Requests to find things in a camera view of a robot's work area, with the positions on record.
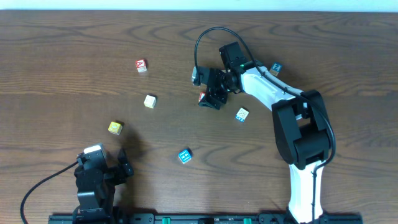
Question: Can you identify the blue number 2 block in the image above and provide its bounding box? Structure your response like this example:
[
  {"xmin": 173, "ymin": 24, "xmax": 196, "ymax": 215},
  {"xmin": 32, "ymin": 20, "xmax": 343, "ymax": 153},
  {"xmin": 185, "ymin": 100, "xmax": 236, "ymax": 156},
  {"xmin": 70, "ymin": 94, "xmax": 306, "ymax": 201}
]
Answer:
[{"xmin": 269, "ymin": 62, "xmax": 283, "ymax": 77}]

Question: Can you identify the yellow block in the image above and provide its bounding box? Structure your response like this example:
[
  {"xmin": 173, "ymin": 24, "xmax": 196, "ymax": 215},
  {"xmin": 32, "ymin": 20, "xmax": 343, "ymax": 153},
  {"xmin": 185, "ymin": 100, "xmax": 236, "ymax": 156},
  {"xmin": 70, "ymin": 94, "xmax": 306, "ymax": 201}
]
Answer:
[{"xmin": 108, "ymin": 121, "xmax": 123, "ymax": 135}]

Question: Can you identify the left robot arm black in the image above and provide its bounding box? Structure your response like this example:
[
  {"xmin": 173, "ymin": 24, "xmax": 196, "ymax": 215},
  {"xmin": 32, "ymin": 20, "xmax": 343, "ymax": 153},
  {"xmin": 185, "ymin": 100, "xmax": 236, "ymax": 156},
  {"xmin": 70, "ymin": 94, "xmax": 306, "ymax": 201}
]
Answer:
[{"xmin": 72, "ymin": 149, "xmax": 134, "ymax": 223}]

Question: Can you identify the blue letter H block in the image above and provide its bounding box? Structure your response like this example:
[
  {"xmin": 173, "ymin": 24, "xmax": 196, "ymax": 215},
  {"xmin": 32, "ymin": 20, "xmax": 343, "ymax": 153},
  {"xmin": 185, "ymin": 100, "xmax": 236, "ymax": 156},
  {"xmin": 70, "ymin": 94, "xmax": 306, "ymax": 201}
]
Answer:
[{"xmin": 178, "ymin": 149, "xmax": 192, "ymax": 164}]

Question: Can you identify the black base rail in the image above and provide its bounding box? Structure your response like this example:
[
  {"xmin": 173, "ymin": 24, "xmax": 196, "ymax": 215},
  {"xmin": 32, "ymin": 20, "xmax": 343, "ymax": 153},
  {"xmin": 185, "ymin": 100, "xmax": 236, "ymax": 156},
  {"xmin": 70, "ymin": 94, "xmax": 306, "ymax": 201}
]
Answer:
[{"xmin": 48, "ymin": 212, "xmax": 364, "ymax": 224}]

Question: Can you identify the white block blue edge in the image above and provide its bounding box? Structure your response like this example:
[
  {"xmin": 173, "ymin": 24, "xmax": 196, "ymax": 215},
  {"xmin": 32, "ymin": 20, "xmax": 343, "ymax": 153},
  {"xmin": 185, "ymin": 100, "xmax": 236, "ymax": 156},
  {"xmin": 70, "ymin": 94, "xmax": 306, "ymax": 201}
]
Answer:
[{"xmin": 235, "ymin": 108, "xmax": 249, "ymax": 122}]

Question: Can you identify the red letter I block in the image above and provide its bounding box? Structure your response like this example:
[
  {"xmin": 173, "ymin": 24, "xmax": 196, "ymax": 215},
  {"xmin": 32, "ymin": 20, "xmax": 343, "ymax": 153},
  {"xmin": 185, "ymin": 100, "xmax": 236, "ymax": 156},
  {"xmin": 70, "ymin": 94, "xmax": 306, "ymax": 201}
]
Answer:
[{"xmin": 198, "ymin": 92, "xmax": 206, "ymax": 102}]

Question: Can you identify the red letter A block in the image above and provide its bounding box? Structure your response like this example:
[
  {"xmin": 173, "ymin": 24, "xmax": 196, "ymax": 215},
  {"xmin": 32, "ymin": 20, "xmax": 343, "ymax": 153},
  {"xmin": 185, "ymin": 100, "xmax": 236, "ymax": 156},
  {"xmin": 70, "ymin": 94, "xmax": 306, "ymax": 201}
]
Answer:
[{"xmin": 136, "ymin": 59, "xmax": 147, "ymax": 73}]

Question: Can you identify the cream plain block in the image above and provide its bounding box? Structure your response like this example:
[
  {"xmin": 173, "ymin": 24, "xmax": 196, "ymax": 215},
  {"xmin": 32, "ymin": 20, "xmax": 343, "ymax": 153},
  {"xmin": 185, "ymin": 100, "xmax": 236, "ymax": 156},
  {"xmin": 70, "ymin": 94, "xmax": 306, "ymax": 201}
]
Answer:
[{"xmin": 144, "ymin": 95, "xmax": 157, "ymax": 109}]

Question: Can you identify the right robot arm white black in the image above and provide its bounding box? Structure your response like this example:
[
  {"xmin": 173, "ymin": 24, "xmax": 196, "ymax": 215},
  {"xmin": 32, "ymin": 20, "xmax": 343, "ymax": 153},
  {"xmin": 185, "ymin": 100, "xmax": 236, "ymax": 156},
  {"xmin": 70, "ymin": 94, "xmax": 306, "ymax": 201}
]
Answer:
[{"xmin": 192, "ymin": 42, "xmax": 335, "ymax": 223}]

